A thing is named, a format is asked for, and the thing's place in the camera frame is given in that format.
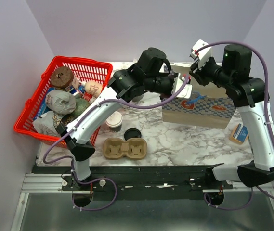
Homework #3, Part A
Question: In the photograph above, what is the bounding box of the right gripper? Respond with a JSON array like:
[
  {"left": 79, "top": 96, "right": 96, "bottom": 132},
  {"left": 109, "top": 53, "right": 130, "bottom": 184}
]
[{"left": 188, "top": 54, "right": 233, "bottom": 88}]

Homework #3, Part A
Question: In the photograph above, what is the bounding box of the blue checkered paper bag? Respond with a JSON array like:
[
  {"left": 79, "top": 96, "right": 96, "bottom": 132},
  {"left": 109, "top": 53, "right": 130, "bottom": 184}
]
[{"left": 162, "top": 77, "right": 235, "bottom": 129}]

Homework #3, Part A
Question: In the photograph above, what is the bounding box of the black plastic cup lid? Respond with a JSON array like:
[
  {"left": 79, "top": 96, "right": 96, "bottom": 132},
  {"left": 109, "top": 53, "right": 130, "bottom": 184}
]
[{"left": 124, "top": 128, "right": 142, "bottom": 141}]

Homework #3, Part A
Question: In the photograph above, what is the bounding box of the white plastic cup lid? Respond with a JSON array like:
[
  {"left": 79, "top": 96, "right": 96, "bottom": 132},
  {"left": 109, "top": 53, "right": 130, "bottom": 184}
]
[{"left": 105, "top": 111, "right": 123, "bottom": 125}]

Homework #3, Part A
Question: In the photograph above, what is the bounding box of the black paper coffee cup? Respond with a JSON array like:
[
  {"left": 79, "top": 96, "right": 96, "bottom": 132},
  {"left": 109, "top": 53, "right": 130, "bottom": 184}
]
[{"left": 108, "top": 123, "right": 122, "bottom": 132}]

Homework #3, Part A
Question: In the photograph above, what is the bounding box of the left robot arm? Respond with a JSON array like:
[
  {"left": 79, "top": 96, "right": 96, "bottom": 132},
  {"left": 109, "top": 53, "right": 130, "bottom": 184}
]
[{"left": 56, "top": 47, "right": 174, "bottom": 190}]

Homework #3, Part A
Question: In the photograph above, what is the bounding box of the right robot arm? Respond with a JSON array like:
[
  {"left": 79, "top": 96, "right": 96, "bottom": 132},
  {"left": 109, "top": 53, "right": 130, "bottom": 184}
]
[{"left": 189, "top": 39, "right": 274, "bottom": 189}]

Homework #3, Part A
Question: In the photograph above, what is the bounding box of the cardboard cup carrier tray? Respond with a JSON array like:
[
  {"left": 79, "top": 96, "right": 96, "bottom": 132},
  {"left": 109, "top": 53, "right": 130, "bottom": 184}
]
[{"left": 103, "top": 138, "right": 147, "bottom": 160}]

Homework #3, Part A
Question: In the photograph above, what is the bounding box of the beige drink bottle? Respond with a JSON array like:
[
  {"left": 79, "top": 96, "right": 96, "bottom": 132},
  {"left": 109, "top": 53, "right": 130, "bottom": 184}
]
[{"left": 81, "top": 80, "right": 103, "bottom": 98}]

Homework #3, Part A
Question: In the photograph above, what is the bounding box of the red plastic basket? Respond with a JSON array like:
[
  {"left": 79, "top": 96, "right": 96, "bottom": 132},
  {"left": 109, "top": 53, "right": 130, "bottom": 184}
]
[{"left": 14, "top": 56, "right": 113, "bottom": 145}]

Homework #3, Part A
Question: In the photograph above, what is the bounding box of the red blue drink can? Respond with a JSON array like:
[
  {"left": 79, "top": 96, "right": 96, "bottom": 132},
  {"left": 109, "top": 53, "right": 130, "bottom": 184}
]
[{"left": 65, "top": 78, "right": 85, "bottom": 99}]

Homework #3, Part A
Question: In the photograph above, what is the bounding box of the green melon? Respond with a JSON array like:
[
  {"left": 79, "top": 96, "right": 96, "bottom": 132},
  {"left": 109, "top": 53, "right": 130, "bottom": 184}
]
[{"left": 72, "top": 98, "right": 91, "bottom": 117}]

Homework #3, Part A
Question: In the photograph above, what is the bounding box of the brown round bread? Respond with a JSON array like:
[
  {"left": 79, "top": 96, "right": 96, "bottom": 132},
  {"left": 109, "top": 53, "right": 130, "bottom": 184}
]
[{"left": 50, "top": 66, "right": 74, "bottom": 92}]

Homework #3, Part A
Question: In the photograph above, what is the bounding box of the black ice cream tub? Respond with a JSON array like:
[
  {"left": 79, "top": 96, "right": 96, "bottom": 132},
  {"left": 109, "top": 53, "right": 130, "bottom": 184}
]
[{"left": 60, "top": 115, "right": 75, "bottom": 127}]

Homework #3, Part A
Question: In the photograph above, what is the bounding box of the grey paper food bag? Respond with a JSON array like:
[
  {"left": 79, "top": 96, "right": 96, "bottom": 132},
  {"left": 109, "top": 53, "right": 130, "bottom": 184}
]
[{"left": 45, "top": 90, "right": 76, "bottom": 115}]

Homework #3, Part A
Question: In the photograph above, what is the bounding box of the white printed food bag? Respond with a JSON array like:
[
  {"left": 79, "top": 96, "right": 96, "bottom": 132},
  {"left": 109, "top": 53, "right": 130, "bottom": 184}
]
[{"left": 32, "top": 111, "right": 64, "bottom": 137}]

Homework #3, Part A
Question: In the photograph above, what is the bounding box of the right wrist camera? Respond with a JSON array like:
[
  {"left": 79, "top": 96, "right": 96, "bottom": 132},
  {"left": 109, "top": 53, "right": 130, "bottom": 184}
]
[{"left": 190, "top": 39, "right": 212, "bottom": 70}]

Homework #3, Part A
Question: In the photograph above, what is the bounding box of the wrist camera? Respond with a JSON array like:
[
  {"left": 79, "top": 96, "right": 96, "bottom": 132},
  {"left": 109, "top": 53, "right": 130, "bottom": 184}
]
[
  {"left": 190, "top": 39, "right": 212, "bottom": 70},
  {"left": 172, "top": 74, "right": 193, "bottom": 100}
]

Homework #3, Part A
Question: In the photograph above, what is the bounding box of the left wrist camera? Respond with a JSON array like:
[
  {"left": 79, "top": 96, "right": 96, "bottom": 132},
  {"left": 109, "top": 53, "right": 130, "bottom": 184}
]
[{"left": 172, "top": 74, "right": 193, "bottom": 100}]

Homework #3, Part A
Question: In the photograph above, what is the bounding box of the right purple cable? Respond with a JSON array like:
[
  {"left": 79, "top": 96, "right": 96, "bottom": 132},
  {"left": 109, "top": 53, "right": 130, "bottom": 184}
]
[{"left": 196, "top": 41, "right": 274, "bottom": 210}]

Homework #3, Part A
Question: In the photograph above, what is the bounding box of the purple cable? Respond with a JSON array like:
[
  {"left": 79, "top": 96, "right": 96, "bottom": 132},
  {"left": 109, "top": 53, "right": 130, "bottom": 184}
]
[
  {"left": 196, "top": 41, "right": 274, "bottom": 210},
  {"left": 42, "top": 74, "right": 190, "bottom": 211}
]

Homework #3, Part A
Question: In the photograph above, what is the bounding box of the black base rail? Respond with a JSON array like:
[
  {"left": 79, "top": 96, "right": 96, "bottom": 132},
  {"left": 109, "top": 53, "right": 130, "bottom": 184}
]
[{"left": 32, "top": 165, "right": 255, "bottom": 202}]

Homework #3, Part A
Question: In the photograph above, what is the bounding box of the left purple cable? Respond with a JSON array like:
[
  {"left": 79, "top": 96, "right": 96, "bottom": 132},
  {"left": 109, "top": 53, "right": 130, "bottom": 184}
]
[{"left": 42, "top": 74, "right": 190, "bottom": 211}]

